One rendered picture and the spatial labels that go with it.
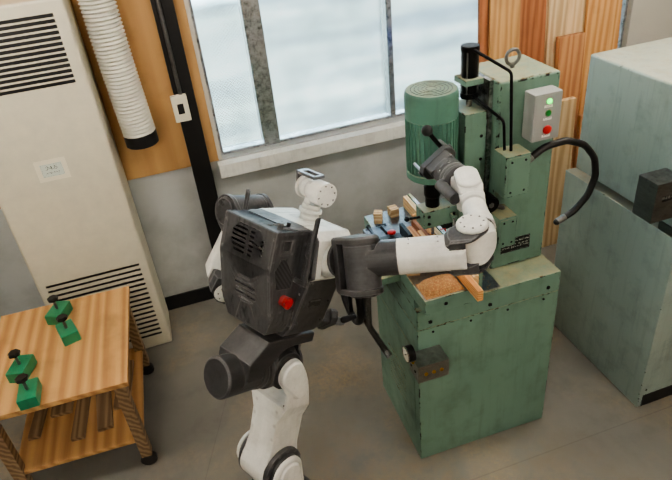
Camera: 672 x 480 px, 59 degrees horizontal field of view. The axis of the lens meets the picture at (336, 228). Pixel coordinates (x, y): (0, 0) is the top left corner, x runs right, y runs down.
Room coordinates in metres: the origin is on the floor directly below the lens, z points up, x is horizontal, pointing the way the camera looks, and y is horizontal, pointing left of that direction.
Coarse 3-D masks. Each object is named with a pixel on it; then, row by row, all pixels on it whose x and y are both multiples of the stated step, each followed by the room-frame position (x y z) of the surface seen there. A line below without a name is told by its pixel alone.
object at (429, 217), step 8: (440, 200) 1.87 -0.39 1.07; (416, 208) 1.86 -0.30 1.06; (424, 208) 1.83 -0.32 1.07; (432, 208) 1.82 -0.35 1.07; (440, 208) 1.81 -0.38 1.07; (448, 208) 1.82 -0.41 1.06; (456, 208) 1.82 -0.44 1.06; (424, 216) 1.80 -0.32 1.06; (432, 216) 1.80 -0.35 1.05; (440, 216) 1.81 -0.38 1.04; (448, 216) 1.82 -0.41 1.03; (424, 224) 1.80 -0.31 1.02; (432, 224) 1.80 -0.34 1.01; (440, 224) 1.81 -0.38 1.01
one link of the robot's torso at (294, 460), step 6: (246, 432) 1.26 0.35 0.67; (240, 444) 1.23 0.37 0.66; (294, 456) 1.16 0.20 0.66; (288, 462) 1.14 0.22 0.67; (294, 462) 1.15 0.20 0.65; (300, 462) 1.17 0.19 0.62; (282, 468) 1.12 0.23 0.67; (288, 468) 1.13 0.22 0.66; (294, 468) 1.14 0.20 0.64; (300, 468) 1.16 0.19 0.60; (276, 474) 1.11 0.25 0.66; (282, 474) 1.11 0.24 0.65; (288, 474) 1.12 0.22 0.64; (294, 474) 1.14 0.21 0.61; (300, 474) 1.15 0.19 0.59
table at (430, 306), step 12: (372, 216) 2.09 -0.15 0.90; (384, 216) 2.08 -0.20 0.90; (408, 216) 2.06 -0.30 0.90; (396, 228) 1.98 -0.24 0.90; (384, 276) 1.72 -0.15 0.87; (396, 276) 1.72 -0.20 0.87; (408, 276) 1.66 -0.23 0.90; (420, 276) 1.66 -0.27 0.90; (432, 276) 1.65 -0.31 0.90; (456, 276) 1.63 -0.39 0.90; (408, 288) 1.65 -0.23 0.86; (420, 300) 1.55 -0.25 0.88; (432, 300) 1.52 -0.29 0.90; (444, 300) 1.53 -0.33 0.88; (456, 300) 1.54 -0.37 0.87; (468, 300) 1.56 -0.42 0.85; (432, 312) 1.52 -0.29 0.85
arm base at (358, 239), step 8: (336, 240) 1.25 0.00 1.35; (344, 240) 1.22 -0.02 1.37; (352, 240) 1.21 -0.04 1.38; (360, 240) 1.20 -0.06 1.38; (368, 240) 1.21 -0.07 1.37; (376, 240) 1.22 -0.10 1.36; (336, 248) 1.25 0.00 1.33; (336, 256) 1.24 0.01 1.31; (336, 264) 1.23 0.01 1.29; (336, 272) 1.22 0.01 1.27; (344, 272) 1.22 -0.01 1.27; (336, 280) 1.22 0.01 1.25; (344, 280) 1.21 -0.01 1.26; (336, 288) 1.21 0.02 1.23; (344, 288) 1.20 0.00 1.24; (352, 296) 1.15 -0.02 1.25; (360, 296) 1.14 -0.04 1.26; (368, 296) 1.14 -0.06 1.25
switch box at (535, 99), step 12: (528, 96) 1.78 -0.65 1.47; (540, 96) 1.74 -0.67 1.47; (552, 96) 1.75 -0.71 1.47; (528, 108) 1.77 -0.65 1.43; (540, 108) 1.74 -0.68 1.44; (552, 108) 1.75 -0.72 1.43; (528, 120) 1.76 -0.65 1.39; (540, 120) 1.74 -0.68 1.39; (552, 120) 1.76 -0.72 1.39; (528, 132) 1.76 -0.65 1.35; (540, 132) 1.75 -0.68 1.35; (552, 132) 1.76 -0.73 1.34
